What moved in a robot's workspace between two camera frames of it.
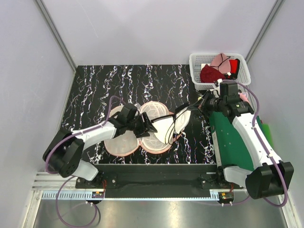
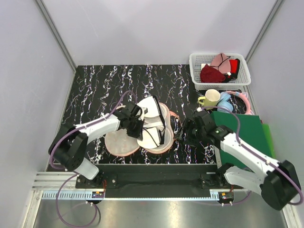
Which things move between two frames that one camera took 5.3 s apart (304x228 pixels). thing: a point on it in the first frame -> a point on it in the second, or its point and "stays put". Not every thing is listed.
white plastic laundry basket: x=196 y=61 stays put
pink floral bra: x=129 y=144 stays put
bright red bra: x=234 y=67 stays put
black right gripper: x=204 y=98 -> x=187 y=124
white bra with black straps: x=168 y=126 -> x=154 y=130
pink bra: x=221 y=62 stays put
